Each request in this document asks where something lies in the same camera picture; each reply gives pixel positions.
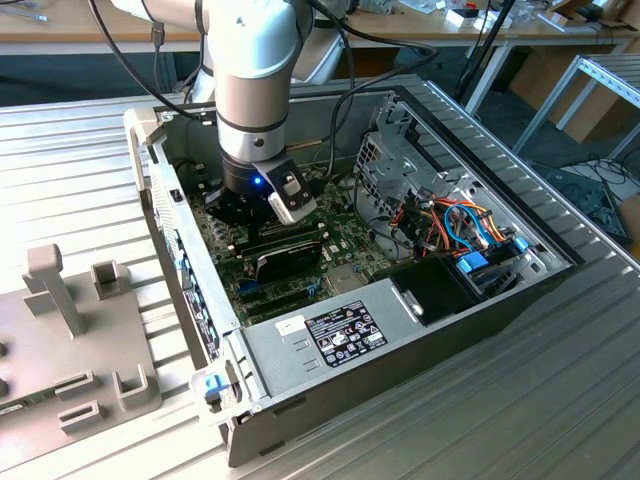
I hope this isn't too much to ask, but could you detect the brown cardboard box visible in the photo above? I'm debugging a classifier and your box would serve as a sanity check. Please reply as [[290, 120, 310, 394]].
[[507, 47, 624, 144], [617, 194, 640, 247]]

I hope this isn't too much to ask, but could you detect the black tripod pole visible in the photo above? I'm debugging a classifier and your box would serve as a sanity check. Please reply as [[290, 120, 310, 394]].
[[457, 0, 517, 99]]

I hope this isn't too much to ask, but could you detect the aluminium profile frame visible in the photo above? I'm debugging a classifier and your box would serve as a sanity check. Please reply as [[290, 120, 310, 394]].
[[512, 53, 640, 166]]

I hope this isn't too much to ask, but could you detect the grey power supply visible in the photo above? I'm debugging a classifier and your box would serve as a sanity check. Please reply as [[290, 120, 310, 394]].
[[234, 277, 431, 401]]

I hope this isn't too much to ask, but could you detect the blue disk carrier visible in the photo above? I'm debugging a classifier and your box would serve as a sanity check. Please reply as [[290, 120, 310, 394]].
[[455, 238, 531, 301]]

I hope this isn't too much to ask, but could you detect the blue case latch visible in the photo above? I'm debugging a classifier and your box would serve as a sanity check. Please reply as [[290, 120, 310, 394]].
[[198, 373, 227, 402]]

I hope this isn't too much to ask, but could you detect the black internal cable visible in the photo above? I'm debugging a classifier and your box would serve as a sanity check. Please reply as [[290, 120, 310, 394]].
[[312, 149, 416, 261]]

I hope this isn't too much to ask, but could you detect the black RAM slot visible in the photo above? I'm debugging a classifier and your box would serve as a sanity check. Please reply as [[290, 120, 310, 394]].
[[259, 222, 324, 241], [228, 228, 331, 257]]

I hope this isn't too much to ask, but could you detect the metal disk bay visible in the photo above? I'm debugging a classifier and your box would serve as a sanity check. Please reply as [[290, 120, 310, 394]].
[[353, 130, 441, 221]]

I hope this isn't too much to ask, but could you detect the silver metal tool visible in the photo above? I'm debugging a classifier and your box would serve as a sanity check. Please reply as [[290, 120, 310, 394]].
[[0, 8, 51, 24]]

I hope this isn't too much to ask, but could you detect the green motherboard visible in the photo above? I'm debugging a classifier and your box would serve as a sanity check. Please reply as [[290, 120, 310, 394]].
[[187, 167, 416, 324]]

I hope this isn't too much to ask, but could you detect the black graphics card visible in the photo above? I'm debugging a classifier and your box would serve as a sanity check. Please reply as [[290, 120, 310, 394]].
[[242, 238, 324, 284]]

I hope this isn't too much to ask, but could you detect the orange wire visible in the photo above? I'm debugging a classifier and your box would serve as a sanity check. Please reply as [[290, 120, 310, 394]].
[[432, 198, 506, 241]]

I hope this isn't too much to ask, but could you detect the black floor stand base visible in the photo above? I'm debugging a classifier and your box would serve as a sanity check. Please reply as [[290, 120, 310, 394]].
[[529, 157, 629, 246]]

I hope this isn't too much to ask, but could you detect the green RAM stick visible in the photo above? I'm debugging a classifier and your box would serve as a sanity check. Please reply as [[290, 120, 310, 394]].
[[0, 388, 57, 417]]

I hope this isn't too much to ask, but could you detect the grey parts rack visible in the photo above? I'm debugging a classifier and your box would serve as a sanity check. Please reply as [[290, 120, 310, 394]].
[[0, 243, 164, 454]]

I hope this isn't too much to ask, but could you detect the silver chipset heatsink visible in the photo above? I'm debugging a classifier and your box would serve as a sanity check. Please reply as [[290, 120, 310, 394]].
[[323, 265, 365, 297]]

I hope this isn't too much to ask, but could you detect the thick black cable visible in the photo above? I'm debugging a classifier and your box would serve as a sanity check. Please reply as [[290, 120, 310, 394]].
[[87, 0, 441, 179]]

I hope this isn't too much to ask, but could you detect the wrist camera with black bracket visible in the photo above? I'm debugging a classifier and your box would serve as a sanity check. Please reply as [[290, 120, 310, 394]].
[[252, 155, 319, 226]]

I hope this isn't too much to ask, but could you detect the black expansion slot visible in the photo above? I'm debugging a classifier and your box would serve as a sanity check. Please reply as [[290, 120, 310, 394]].
[[244, 298, 307, 322], [238, 284, 314, 307]]

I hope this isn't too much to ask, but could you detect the black open PC case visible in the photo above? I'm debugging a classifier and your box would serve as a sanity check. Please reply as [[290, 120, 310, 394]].
[[123, 74, 586, 469]]

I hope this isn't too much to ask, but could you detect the wooden desk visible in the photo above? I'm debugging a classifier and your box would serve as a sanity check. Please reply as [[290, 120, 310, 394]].
[[0, 0, 209, 56], [344, 0, 640, 116]]

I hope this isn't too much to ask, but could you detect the blue wire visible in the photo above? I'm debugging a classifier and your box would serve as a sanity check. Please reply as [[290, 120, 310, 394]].
[[443, 202, 484, 251]]

